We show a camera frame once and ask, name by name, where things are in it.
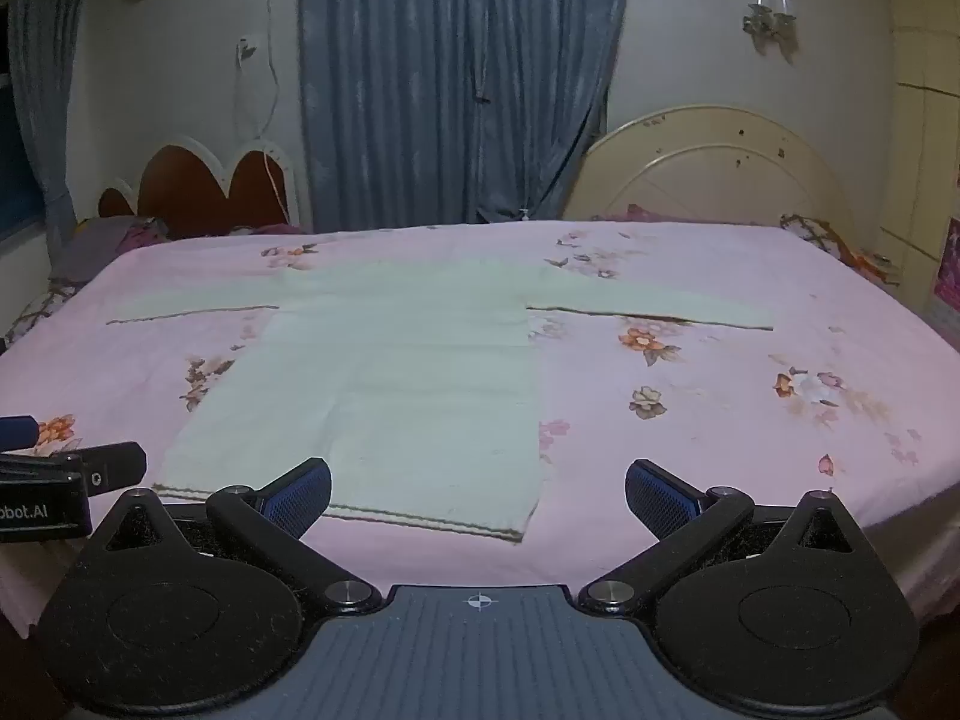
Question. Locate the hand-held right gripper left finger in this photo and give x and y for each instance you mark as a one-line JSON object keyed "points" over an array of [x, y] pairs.
{"points": [[300, 501]]}

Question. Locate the cream wardrobe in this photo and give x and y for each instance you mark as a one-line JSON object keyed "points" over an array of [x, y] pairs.
{"points": [[930, 127]]}

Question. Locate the grey and pink cloth pile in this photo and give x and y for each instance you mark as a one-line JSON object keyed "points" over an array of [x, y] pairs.
{"points": [[105, 240]]}

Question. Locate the red heart-shaped headboard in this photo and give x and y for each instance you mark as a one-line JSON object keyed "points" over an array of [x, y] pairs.
{"points": [[202, 191]]}

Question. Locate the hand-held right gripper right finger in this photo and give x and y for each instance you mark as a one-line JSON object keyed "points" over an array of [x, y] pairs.
{"points": [[658, 501]]}

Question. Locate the wide blue curtain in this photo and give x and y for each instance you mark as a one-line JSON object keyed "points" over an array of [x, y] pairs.
{"points": [[457, 82]]}

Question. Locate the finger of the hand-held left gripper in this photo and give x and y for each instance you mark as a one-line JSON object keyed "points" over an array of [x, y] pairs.
{"points": [[112, 465], [16, 433]]}

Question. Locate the pale green long-sleeve shirt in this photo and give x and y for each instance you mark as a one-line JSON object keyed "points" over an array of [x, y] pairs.
{"points": [[405, 382]]}

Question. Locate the narrow blue curtain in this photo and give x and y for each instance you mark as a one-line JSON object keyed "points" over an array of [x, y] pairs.
{"points": [[45, 90]]}

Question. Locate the dark window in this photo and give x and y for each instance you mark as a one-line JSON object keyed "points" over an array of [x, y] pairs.
{"points": [[16, 157]]}

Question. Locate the cream arched headboard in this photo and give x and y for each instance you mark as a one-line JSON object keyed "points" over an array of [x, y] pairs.
{"points": [[712, 165]]}

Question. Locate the white wall plug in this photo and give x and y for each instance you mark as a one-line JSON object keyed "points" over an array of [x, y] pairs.
{"points": [[244, 51]]}

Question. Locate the pink wall poster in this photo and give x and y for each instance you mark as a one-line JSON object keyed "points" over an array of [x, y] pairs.
{"points": [[949, 262]]}

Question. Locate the pink floral bedsheet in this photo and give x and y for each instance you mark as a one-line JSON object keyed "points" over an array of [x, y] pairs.
{"points": [[712, 405]]}

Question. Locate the floral patterned pillow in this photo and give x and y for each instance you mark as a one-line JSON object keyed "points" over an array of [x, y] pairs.
{"points": [[832, 244]]}

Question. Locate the glass wall lamp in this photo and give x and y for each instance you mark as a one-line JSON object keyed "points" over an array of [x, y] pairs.
{"points": [[771, 15]]}

